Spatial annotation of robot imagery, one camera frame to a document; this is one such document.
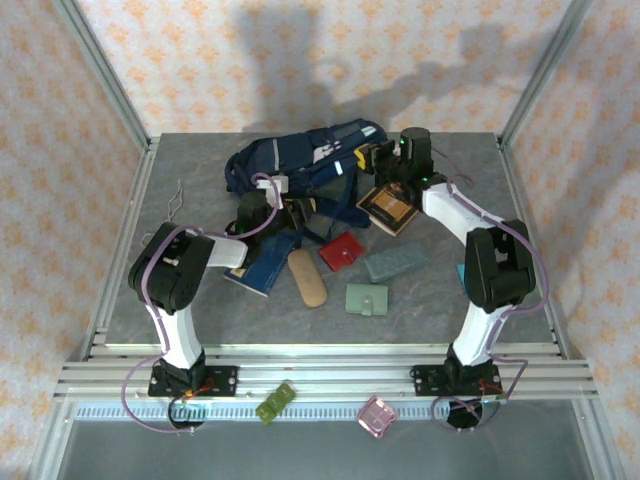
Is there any navy blue notebook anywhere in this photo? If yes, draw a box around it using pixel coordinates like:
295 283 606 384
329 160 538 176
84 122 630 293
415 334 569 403
223 232 301 299

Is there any tan oblong glasses case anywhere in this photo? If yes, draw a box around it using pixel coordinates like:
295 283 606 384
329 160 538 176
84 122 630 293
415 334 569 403
287 248 329 309

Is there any aluminium frame post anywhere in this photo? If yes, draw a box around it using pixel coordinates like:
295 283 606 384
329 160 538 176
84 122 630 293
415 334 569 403
497 0 594 149
52 0 151 151

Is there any slotted grey cable duct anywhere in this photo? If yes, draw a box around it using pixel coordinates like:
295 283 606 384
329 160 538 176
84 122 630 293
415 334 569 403
74 402 576 422

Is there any grey teal textured case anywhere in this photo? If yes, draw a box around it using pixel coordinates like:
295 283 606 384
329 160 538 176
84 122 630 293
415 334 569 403
363 241 430 283

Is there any red snap wallet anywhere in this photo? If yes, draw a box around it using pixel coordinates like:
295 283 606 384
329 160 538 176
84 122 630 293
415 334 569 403
318 232 369 273

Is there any thin bent metal wire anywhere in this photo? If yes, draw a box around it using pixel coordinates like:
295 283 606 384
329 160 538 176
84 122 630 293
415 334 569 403
141 178 185 250

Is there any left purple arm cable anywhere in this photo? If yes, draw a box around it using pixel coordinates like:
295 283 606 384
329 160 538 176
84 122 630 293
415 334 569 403
122 172 281 435

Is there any aluminium mounting rail beam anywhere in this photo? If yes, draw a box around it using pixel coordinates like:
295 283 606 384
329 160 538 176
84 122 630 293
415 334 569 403
53 342 599 404

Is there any navy blue student backpack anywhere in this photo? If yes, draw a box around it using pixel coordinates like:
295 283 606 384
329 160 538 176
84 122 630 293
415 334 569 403
223 118 390 246

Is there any brown black book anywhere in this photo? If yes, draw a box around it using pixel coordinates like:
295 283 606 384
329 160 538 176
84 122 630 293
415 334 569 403
355 180 421 236

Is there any pale green snap wallet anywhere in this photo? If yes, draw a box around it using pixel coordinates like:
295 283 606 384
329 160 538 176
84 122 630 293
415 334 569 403
345 282 390 318

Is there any aluminium table side rail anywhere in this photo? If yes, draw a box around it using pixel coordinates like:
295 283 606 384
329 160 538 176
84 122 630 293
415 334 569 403
494 137 571 359
82 137 161 361

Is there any pink square plastic box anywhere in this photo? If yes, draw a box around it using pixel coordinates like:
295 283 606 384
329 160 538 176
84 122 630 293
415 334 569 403
357 395 398 440

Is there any green plastic block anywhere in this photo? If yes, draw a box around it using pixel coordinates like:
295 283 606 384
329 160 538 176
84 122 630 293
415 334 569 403
255 382 297 426

